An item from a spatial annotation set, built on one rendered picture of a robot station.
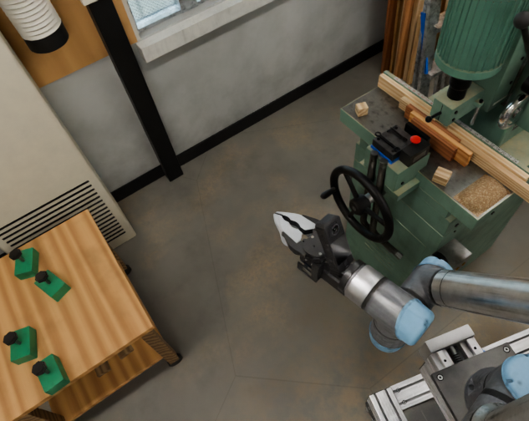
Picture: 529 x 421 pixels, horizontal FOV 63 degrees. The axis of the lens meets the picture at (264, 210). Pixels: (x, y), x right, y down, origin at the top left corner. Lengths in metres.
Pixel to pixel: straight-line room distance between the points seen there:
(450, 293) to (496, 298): 0.10
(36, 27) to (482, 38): 1.42
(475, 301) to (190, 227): 1.82
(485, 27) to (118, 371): 1.78
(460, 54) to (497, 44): 0.08
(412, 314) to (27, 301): 1.48
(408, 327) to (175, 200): 1.94
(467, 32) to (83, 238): 1.55
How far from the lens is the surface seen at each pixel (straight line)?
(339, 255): 0.82
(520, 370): 1.06
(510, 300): 0.81
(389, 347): 0.92
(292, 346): 2.07
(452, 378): 1.25
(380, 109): 1.60
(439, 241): 1.57
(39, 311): 1.86
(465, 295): 0.87
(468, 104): 1.45
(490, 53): 1.25
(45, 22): 1.82
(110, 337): 1.69
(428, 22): 2.25
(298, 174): 2.54
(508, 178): 1.44
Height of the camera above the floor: 1.99
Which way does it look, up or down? 56 degrees down
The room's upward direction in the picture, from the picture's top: 10 degrees counter-clockwise
